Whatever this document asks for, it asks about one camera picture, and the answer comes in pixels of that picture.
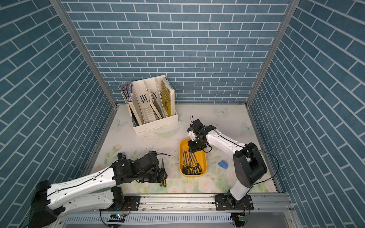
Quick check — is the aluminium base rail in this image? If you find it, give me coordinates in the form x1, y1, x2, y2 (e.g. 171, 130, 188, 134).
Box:
58, 192, 294, 218

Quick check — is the white file organizer rack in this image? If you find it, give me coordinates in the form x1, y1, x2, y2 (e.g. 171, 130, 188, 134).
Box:
122, 75, 178, 134

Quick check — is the yellow book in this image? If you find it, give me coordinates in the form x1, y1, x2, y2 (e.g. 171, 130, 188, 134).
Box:
161, 78, 175, 116

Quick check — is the small blue stapler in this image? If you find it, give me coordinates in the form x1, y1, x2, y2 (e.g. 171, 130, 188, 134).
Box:
218, 161, 228, 169

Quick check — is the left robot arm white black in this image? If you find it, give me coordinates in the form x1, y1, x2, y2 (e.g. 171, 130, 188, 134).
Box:
28, 151, 168, 228

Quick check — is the purple patterned booklet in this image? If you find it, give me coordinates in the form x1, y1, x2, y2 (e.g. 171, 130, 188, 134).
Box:
120, 81, 133, 102

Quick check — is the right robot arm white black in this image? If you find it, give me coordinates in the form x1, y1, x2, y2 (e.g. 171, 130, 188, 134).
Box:
187, 119, 268, 204

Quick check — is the yellow plastic tray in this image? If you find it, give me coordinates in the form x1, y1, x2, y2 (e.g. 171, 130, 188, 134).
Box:
179, 139, 208, 177

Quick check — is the file tool yellow black handle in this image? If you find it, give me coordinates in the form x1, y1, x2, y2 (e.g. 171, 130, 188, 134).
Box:
182, 150, 186, 174

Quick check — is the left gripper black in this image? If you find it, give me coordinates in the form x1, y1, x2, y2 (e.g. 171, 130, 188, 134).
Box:
136, 167, 170, 183

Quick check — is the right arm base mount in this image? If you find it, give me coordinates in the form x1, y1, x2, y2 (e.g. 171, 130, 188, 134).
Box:
214, 193, 254, 211

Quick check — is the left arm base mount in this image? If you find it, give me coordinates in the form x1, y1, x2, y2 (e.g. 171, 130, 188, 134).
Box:
99, 195, 141, 213

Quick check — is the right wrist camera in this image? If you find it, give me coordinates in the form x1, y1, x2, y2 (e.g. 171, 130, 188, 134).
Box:
187, 124, 198, 141

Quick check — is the white cable duct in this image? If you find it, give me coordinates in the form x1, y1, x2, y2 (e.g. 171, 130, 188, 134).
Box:
65, 213, 232, 225

